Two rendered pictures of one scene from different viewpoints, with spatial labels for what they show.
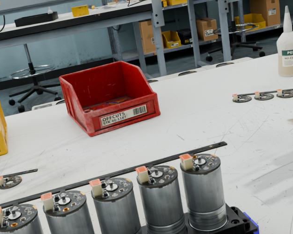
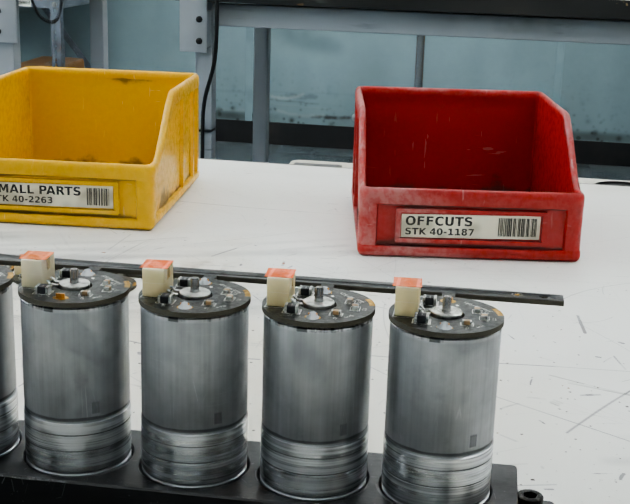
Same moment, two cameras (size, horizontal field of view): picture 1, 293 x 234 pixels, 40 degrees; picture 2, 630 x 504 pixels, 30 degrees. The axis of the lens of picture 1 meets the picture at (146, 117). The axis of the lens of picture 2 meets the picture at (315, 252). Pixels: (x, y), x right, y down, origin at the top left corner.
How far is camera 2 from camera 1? 9 cm
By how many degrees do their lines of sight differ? 20
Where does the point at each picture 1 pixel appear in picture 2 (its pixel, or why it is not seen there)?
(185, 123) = (624, 299)
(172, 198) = (327, 371)
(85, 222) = (98, 349)
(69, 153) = not seen: hidden behind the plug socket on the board
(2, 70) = (345, 98)
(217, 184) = (465, 383)
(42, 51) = (463, 75)
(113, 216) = (166, 358)
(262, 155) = not seen: outside the picture
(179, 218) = (339, 438)
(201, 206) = (406, 430)
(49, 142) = (258, 236)
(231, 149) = not seen: outside the picture
